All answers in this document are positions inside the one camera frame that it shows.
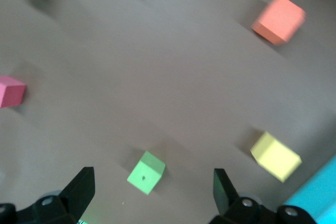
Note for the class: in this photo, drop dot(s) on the brown table cover sheet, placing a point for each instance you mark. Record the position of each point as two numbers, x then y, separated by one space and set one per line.
168 82

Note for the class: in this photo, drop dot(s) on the green foam cube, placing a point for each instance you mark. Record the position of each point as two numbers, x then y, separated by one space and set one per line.
145 174

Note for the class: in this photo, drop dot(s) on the yellow foam cube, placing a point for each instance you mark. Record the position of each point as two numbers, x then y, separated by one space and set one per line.
275 155

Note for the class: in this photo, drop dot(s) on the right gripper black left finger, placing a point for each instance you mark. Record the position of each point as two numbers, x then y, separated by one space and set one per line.
76 197

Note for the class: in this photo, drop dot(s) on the teal plastic bin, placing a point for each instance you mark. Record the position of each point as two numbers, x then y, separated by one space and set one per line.
320 190

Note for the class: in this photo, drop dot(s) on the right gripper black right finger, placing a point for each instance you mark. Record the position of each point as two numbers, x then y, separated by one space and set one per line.
225 197

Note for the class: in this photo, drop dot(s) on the orange foam cube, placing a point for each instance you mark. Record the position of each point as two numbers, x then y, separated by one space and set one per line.
278 16

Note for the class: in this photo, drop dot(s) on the rose red foam cube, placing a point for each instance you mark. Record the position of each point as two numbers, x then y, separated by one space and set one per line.
10 93

